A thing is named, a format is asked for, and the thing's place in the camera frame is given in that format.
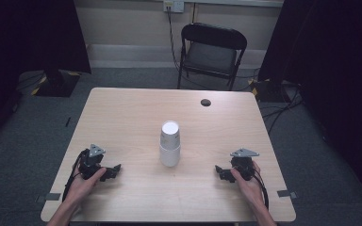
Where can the black folding chair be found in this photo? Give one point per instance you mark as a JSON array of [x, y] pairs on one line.
[[212, 53]]

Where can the white paper cup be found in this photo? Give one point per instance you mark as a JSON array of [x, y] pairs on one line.
[[170, 133], [169, 157]]

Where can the small black floor item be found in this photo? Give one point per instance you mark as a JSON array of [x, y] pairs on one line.
[[68, 122]]

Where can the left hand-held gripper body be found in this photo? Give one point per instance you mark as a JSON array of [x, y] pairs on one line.
[[89, 163]]

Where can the black curtain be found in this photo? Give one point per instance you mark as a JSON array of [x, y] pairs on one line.
[[19, 47], [333, 62]]

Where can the person's right hand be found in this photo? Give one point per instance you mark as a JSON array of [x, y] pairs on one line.
[[250, 188]]

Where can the white wall outlet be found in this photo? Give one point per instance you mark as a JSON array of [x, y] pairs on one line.
[[173, 5]]

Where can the grey tape strip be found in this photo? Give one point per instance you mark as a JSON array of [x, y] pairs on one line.
[[52, 197], [286, 193]]

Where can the person's left hand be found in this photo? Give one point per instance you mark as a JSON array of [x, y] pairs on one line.
[[83, 186]]

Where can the black table grommet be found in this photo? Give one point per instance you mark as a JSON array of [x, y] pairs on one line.
[[205, 102]]

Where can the black stand base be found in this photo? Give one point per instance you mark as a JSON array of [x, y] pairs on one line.
[[58, 83], [270, 91]]

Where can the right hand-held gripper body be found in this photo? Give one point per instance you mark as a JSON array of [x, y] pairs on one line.
[[243, 164]]

